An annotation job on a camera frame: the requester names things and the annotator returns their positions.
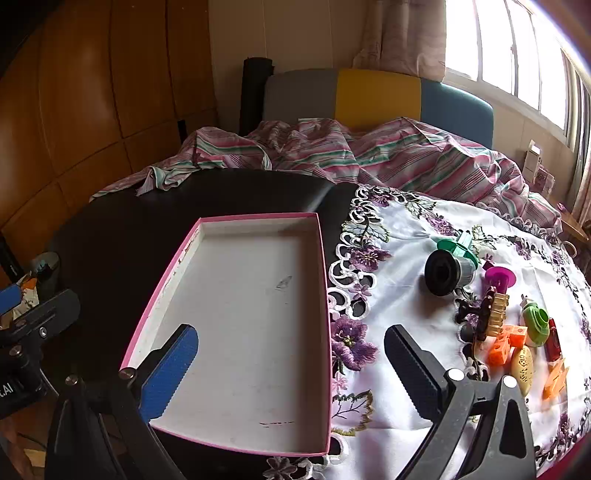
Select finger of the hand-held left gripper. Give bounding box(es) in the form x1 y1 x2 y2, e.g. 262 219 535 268
11 289 82 346
0 284 23 320

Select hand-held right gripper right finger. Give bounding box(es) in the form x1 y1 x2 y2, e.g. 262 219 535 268
384 324 539 480

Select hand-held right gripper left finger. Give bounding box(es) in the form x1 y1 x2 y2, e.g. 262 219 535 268
44 323 200 480

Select orange perforated plastic block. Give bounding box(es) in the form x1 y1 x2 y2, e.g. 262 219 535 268
487 324 528 365

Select pink-edged white cardboard box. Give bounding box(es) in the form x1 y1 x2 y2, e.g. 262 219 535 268
119 212 332 457

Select black grey cylinder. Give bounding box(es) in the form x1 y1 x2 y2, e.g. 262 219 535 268
425 248 481 296

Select yellow oval plastic piece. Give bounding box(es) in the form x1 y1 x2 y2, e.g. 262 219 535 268
508 346 535 395

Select magenta plastic cup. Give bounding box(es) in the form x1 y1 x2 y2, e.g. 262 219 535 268
485 265 516 294

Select green plastic disc toy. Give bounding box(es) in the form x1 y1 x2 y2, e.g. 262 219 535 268
436 232 481 266

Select green white plug-in device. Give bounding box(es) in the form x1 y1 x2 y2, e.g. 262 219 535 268
521 295 551 347

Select red translucent plastic piece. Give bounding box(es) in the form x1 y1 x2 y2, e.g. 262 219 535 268
545 318 563 363

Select orange plastic clip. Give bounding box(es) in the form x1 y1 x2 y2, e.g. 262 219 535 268
542 357 570 400

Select dark grey container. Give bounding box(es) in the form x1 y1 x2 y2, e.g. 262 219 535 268
28 252 62 296

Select white floral embroidered tablecloth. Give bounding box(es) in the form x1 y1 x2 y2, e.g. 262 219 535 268
263 185 591 480

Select pink green striped bed sheet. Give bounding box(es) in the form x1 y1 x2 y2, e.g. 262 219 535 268
90 117 564 232

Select wooden nightstand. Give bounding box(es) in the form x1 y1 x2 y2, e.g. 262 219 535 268
554 203 591 252

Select wooden wardrobe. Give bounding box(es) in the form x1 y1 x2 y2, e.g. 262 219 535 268
0 0 220 287

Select purple patterned box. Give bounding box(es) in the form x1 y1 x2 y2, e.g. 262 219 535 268
536 166 556 195

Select white carton box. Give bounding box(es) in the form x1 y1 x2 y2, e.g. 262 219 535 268
524 140 544 182

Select grey yellow blue headboard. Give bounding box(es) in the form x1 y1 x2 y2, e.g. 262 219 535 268
263 68 494 151

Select black rolled mat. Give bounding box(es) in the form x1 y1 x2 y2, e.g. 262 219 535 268
239 56 275 137

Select beige patterned curtain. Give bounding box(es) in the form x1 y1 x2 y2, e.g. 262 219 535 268
353 0 448 81

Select window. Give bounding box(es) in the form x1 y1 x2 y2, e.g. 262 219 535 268
445 0 591 148

